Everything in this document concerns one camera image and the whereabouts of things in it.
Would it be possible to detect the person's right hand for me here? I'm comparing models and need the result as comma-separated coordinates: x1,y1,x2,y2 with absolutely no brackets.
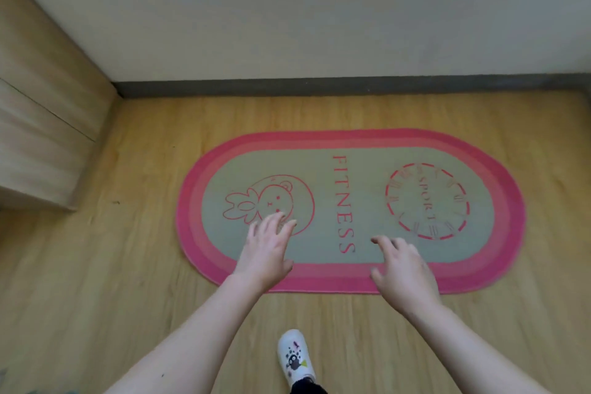
370,235,444,317

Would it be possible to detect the person's left hand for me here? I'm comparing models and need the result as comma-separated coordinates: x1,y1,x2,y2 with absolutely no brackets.
232,211,298,296

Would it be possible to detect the person's left forearm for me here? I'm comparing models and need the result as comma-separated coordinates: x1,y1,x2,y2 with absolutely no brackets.
104,274,267,394

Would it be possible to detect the person's right forearm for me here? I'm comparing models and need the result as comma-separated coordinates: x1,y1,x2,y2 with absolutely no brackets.
408,300,557,394

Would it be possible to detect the white clog shoe with charms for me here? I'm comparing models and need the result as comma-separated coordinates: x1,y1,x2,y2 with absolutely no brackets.
277,329,317,389

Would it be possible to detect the pink oval fitness mat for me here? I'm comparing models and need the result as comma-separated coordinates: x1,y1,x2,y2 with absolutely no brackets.
175,129,527,296

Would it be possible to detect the black trouser leg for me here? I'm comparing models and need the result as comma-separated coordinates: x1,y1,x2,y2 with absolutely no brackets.
289,377,329,394

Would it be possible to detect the dark grey baseboard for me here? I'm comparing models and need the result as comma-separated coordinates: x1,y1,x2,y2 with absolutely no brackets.
112,72,591,100

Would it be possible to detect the light wooden cabinet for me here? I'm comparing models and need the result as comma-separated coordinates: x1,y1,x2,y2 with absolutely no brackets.
0,0,119,211

